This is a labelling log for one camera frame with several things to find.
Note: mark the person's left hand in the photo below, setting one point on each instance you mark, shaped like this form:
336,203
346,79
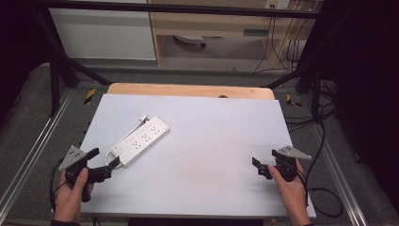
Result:
70,196

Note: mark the white power plug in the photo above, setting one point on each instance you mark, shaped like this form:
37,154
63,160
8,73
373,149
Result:
143,118

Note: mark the white table mat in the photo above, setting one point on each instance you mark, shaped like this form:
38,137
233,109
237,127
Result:
204,150

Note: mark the black metal stand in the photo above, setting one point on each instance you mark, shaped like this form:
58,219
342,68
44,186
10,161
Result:
314,91
55,84

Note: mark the person's right hand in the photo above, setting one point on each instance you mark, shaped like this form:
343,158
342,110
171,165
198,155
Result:
292,193

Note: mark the white cabinet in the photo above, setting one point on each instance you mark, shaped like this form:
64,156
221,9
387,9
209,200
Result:
103,34

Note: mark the black metal frame bar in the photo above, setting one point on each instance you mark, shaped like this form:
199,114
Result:
175,9

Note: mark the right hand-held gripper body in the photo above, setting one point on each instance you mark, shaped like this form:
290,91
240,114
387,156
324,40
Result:
287,163

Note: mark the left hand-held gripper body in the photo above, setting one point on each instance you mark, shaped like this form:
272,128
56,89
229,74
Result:
74,157

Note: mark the white wall socket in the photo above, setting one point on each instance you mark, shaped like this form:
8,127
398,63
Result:
277,3

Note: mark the aluminium rail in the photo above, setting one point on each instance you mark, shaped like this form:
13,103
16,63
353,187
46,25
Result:
29,153
340,177

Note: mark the black curtain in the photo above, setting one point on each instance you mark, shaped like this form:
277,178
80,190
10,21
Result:
363,94
19,47

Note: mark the light wooden desk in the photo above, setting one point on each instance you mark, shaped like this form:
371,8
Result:
216,26

